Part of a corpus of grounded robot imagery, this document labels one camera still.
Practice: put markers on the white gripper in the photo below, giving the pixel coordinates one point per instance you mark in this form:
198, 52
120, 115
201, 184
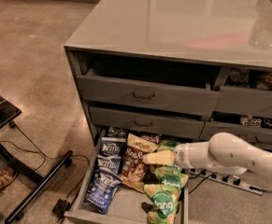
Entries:
181, 157

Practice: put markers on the brown sea salt chip bag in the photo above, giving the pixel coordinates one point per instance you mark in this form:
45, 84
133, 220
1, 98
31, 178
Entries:
133, 168

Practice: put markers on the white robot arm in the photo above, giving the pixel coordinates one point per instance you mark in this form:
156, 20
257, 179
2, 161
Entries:
223, 153

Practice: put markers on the upper green dang bag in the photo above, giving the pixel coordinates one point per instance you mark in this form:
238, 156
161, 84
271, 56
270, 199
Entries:
169, 145

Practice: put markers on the green dang bag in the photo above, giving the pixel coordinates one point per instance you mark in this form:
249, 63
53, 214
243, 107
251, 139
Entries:
169, 145
165, 201
171, 177

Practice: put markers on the middle green dang bag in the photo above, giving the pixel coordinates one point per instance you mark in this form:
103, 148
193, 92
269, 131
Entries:
171, 177

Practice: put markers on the brown chip bag behind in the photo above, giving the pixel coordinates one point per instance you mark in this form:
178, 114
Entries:
154, 138

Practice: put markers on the middle left grey drawer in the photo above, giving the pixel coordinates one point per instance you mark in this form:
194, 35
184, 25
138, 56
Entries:
144, 119

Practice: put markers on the grey drawer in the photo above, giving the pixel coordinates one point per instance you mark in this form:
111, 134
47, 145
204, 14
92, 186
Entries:
254, 130
144, 119
122, 91
247, 92

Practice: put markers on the lower green dang bag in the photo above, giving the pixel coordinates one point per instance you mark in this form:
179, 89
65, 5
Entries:
165, 201

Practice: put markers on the middle blue kettle chip bag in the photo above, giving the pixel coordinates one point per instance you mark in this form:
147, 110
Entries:
110, 162

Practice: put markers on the blue kettle chip bag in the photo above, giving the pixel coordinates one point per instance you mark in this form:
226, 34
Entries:
110, 162
102, 189
111, 146

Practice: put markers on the upper blue kettle chip bag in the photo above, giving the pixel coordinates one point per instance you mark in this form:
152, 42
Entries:
111, 146

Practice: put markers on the dark chip bag at back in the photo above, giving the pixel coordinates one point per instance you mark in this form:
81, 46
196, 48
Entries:
116, 132

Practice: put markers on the bottom left open drawer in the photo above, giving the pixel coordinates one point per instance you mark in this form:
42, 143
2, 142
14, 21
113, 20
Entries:
128, 206

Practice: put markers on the top left grey drawer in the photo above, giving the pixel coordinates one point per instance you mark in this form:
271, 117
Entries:
122, 91

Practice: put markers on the lower blue kettle chip bag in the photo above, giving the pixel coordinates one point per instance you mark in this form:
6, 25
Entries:
102, 189

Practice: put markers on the grey drawer cabinet counter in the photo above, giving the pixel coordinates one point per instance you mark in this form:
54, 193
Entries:
190, 43

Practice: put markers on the top right grey drawer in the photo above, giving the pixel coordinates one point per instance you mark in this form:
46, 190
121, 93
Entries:
247, 92

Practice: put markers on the middle right grey drawer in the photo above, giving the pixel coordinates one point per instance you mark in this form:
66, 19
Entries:
254, 130

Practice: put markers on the white power strip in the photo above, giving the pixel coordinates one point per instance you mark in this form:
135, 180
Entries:
229, 180

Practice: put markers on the black power adapter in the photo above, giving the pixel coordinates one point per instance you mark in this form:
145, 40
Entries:
60, 207

